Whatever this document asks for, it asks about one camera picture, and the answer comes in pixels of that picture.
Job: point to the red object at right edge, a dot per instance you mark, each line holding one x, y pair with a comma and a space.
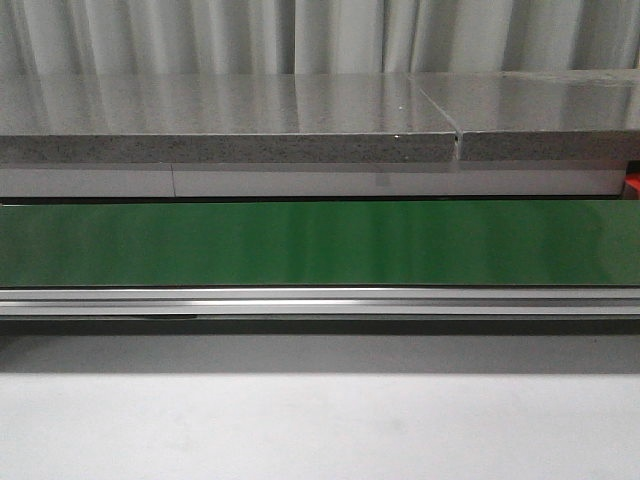
631, 189

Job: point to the green conveyor belt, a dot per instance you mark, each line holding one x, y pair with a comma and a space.
450, 242

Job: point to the aluminium conveyor side rail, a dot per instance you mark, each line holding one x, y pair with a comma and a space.
421, 302

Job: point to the grey stone counter slab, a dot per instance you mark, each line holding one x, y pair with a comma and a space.
502, 134

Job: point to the grey pleated curtain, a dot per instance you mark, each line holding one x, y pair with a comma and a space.
301, 37

